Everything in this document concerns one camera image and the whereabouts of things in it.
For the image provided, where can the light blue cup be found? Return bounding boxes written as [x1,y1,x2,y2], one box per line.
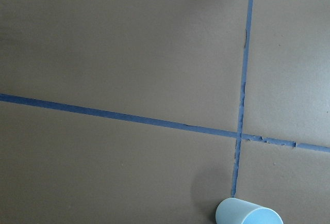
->
[215,198,283,224]

